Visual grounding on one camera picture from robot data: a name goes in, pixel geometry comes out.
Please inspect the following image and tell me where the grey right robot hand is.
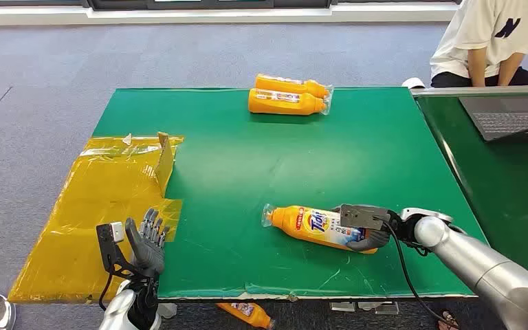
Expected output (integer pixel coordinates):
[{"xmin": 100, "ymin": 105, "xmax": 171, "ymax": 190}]
[{"xmin": 346, "ymin": 229, "xmax": 392, "ymax": 253}]

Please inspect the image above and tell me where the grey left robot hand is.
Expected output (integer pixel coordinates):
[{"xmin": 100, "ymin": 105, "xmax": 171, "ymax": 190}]
[{"xmin": 124, "ymin": 208, "xmax": 172, "ymax": 277}]

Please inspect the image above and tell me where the orange Tide detergent bottle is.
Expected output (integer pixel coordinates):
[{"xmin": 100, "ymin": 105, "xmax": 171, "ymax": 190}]
[{"xmin": 261, "ymin": 203, "xmax": 380, "ymax": 255}]

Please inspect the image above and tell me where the yellow tape sheet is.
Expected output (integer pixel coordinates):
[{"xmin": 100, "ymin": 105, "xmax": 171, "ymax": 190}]
[{"xmin": 7, "ymin": 133, "xmax": 186, "ymax": 305}]

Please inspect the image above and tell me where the cardboard flap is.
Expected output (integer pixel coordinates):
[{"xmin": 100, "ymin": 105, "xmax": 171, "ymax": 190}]
[{"xmin": 154, "ymin": 131, "xmax": 177, "ymax": 198}]

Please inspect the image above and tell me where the person's sandalled foot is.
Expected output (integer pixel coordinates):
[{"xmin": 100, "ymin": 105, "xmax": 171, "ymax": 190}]
[{"xmin": 436, "ymin": 310, "xmax": 460, "ymax": 330}]

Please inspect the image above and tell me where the green-topped side table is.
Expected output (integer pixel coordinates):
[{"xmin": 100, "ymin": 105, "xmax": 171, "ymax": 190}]
[{"xmin": 410, "ymin": 85, "xmax": 528, "ymax": 288}]

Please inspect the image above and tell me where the person's white shoe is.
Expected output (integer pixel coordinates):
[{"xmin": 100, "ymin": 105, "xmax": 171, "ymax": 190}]
[{"xmin": 401, "ymin": 76, "xmax": 427, "ymax": 90}]

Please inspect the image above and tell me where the dark laptop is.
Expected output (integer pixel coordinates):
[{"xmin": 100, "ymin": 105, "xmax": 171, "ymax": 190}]
[{"xmin": 458, "ymin": 94, "xmax": 528, "ymax": 143}]

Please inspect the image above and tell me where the person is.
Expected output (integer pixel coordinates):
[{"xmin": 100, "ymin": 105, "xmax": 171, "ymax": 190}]
[{"xmin": 430, "ymin": 0, "xmax": 528, "ymax": 89}]

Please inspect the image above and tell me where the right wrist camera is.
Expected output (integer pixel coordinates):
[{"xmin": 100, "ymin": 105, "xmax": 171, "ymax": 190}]
[{"xmin": 339, "ymin": 203, "xmax": 391, "ymax": 232}]

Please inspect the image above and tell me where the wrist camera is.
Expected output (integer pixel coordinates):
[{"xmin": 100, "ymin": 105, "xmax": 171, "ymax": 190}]
[
  {"xmin": 96, "ymin": 221, "xmax": 149, "ymax": 280},
  {"xmin": 339, "ymin": 203, "xmax": 391, "ymax": 232}
]

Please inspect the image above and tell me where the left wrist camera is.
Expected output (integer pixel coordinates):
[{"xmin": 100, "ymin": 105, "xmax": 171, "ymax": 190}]
[{"xmin": 96, "ymin": 221, "xmax": 149, "ymax": 280}]

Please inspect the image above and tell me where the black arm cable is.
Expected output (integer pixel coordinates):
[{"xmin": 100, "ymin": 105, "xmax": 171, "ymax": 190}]
[{"xmin": 381, "ymin": 220, "xmax": 448, "ymax": 325}]

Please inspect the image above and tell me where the clear table foot bracket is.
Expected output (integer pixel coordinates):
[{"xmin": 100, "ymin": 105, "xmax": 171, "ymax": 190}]
[{"xmin": 329, "ymin": 300, "xmax": 401, "ymax": 316}]

